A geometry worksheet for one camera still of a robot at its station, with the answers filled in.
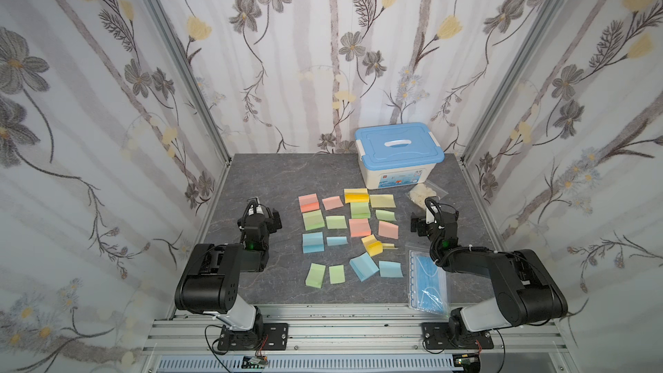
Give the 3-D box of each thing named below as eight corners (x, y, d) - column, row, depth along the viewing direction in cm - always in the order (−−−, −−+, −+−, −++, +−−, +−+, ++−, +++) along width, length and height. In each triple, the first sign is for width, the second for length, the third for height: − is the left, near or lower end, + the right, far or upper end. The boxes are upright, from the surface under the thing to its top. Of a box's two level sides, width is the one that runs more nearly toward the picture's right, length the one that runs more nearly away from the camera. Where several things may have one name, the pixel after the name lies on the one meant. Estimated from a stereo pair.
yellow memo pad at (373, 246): (370, 257, 92) (371, 255, 90) (361, 241, 96) (362, 238, 94) (384, 252, 93) (385, 249, 91) (375, 235, 98) (375, 232, 96)
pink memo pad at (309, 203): (302, 213, 104) (301, 210, 102) (298, 200, 108) (298, 197, 106) (320, 208, 105) (320, 205, 103) (316, 195, 110) (316, 192, 108)
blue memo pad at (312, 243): (303, 253, 93) (302, 251, 91) (303, 235, 98) (302, 233, 96) (324, 252, 93) (324, 249, 92) (323, 234, 98) (323, 231, 96)
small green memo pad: (305, 285, 86) (304, 283, 84) (311, 264, 90) (310, 262, 88) (321, 289, 85) (320, 286, 83) (326, 268, 90) (326, 265, 88)
